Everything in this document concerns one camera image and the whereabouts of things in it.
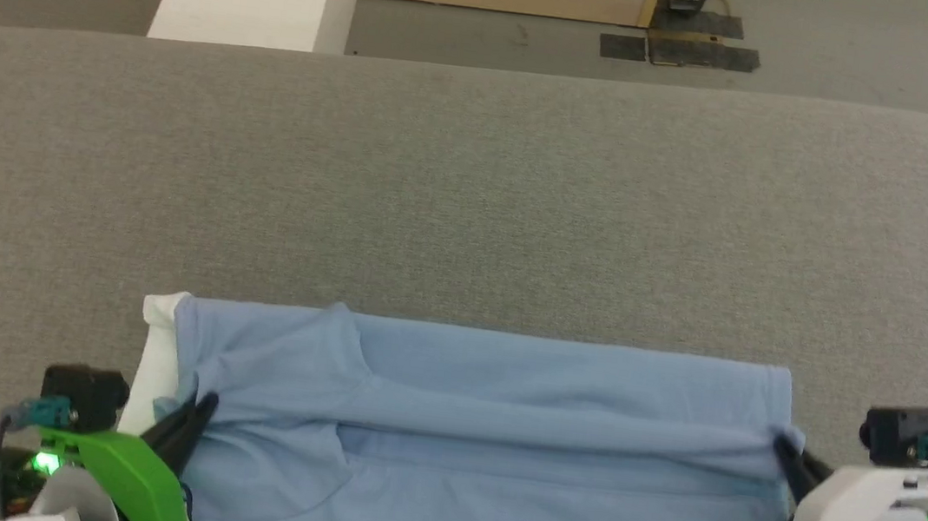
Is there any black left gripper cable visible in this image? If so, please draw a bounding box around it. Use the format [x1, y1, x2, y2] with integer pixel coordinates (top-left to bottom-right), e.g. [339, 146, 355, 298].
[0, 393, 77, 521]

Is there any light blue white-collared shirt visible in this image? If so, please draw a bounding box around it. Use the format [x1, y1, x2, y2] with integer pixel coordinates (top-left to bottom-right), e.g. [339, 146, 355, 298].
[117, 280, 822, 521]

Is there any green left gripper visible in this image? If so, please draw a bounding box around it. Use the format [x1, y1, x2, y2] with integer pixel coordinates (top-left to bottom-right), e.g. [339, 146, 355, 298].
[45, 375, 220, 521]

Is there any small black floor mat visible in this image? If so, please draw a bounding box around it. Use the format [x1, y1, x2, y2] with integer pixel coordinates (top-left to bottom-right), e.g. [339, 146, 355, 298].
[598, 31, 650, 63]

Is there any large black floor mat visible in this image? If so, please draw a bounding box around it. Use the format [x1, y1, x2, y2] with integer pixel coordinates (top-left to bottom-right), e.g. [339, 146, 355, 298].
[644, 6, 766, 76]

